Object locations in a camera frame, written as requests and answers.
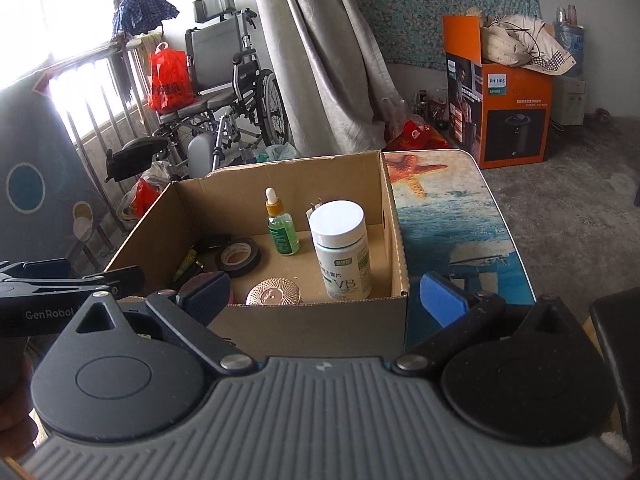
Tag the blue water bottle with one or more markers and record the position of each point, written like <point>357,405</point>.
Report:
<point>570,42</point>

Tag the blue checked cloth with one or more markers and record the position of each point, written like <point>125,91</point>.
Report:
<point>145,12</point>

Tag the small brown shoe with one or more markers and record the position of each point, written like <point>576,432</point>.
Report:
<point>600,116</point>

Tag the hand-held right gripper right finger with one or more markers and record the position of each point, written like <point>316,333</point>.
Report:
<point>442,300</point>

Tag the black padded seat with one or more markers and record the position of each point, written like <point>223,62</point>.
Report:
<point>620,340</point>

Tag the white pill bottle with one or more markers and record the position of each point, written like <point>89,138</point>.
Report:
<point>340,245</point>

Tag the starfish print table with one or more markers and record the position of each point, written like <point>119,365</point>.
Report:
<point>450,230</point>

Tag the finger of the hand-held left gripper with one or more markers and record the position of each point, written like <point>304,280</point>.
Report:
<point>100,282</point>
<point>35,269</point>

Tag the yellow towel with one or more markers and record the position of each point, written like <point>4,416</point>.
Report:
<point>150,42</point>

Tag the red plastic bag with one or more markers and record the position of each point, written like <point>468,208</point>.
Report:
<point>145,197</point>
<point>170,80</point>

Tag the clear plastic bag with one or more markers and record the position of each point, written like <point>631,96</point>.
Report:
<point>400,117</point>

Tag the green dropper bottle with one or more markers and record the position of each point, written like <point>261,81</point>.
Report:
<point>282,232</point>

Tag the orange appliance box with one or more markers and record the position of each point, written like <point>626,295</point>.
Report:
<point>515,120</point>

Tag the red bag with round logo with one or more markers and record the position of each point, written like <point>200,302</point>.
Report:
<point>420,135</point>

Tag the white water dispenser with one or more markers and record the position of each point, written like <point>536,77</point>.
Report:
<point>567,100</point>

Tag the grey wheelchair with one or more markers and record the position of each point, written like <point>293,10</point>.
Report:
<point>215,60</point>

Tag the teal floral wall cloth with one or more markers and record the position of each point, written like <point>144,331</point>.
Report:
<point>425,10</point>

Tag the metal window railing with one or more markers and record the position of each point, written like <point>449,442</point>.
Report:
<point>100,110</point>

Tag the cardboard box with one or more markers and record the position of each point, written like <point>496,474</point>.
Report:
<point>230,200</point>

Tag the pale curtain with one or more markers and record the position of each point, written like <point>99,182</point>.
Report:
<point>325,60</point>

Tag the copper round jar lid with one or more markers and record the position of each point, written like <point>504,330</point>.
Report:
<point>275,292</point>

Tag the black tape roll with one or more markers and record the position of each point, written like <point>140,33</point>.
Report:
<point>250,255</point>

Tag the green yellow tube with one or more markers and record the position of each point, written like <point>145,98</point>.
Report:
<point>189,260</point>

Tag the white green plastic bag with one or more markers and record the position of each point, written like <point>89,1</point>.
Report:
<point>277,152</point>

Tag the grey circle print cloth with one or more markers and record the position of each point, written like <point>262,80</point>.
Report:
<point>45,160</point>

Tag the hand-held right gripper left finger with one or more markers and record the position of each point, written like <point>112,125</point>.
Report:
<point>210,292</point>

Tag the dark glass bottle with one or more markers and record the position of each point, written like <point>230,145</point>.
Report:
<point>423,102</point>

